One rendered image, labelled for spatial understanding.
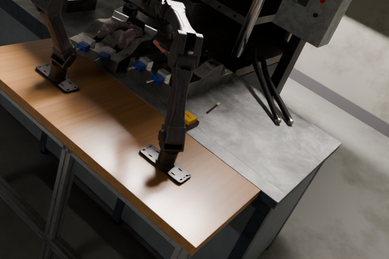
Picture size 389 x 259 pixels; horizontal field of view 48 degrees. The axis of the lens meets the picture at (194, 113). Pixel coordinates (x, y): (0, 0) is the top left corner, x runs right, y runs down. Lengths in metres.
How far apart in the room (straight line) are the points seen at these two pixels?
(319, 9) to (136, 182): 1.40
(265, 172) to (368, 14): 2.96
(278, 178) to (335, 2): 1.03
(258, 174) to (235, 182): 0.13
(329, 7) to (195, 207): 1.35
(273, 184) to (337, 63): 3.03
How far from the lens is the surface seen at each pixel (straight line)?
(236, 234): 1.88
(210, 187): 1.55
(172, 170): 1.54
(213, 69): 2.05
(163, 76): 1.87
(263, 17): 2.67
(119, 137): 1.62
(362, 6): 4.49
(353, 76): 4.60
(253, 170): 1.72
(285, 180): 1.76
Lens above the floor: 1.77
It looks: 31 degrees down
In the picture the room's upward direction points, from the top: 22 degrees clockwise
